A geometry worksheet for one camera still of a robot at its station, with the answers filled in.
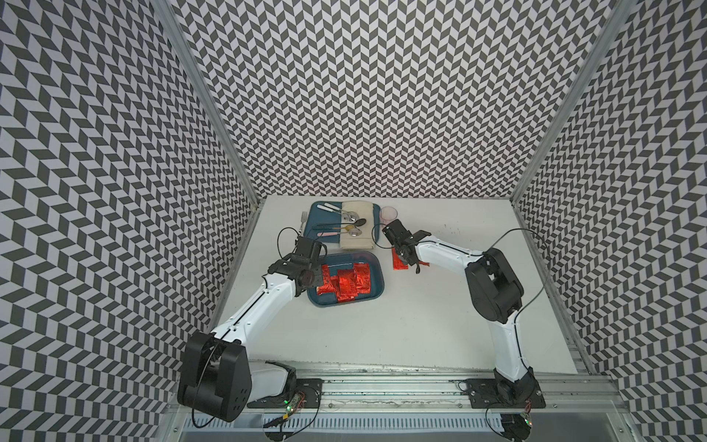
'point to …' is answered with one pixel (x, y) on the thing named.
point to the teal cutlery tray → (323, 221)
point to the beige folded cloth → (353, 237)
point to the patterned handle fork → (304, 218)
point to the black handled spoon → (357, 223)
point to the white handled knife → (326, 208)
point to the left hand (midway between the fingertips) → (308, 278)
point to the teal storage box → (346, 261)
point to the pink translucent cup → (388, 215)
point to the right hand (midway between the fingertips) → (417, 249)
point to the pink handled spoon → (353, 233)
